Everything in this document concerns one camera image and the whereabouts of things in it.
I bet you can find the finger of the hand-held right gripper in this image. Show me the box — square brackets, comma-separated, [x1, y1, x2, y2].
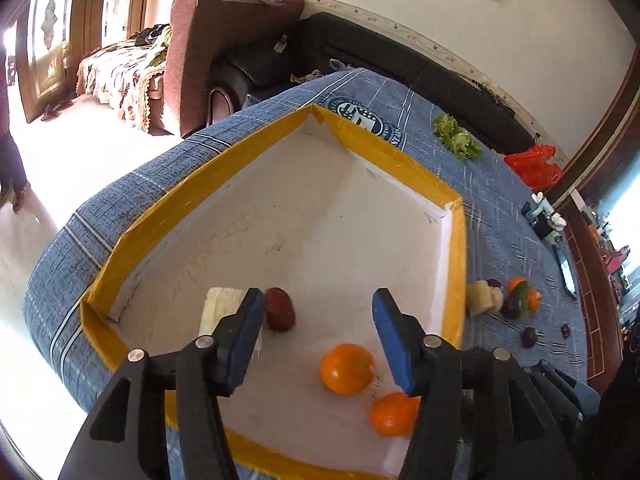
[525, 359, 586, 423]

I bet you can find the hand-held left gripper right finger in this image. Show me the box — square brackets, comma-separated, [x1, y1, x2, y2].
[371, 287, 581, 480]

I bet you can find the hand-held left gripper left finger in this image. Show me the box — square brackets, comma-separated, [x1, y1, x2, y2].
[57, 287, 266, 480]

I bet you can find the pale cabbage piece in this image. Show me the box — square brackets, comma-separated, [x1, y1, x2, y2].
[199, 287, 264, 358]

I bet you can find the yellow-edged white tray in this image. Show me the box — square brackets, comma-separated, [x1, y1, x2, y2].
[80, 105, 468, 480]

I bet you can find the black smartphone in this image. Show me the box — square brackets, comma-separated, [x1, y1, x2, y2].
[555, 245, 577, 296]

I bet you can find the wooden cabinet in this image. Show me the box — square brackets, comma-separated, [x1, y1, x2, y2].
[545, 60, 640, 391]

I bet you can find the blue plaid tablecloth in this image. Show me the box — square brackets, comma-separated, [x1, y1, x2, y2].
[22, 69, 608, 480]

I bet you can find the green lettuce bunch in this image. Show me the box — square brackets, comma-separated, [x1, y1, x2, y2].
[432, 114, 483, 161]

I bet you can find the red plastic bag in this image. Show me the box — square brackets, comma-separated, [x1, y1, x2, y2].
[503, 144, 564, 188]

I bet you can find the patterned sofa blanket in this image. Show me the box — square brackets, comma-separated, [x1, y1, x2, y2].
[76, 37, 171, 131]

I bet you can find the brown armchair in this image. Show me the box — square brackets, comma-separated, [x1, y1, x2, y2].
[162, 0, 306, 138]

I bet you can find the black sofa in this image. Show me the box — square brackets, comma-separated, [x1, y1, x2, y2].
[210, 11, 536, 156]

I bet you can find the pair of slippers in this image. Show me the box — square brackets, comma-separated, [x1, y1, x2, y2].
[40, 99, 74, 123]

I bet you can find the dark clothes pile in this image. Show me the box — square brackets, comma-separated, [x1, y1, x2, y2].
[135, 24, 173, 47]

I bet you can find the wooden glass door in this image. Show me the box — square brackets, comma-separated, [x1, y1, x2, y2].
[15, 0, 153, 123]

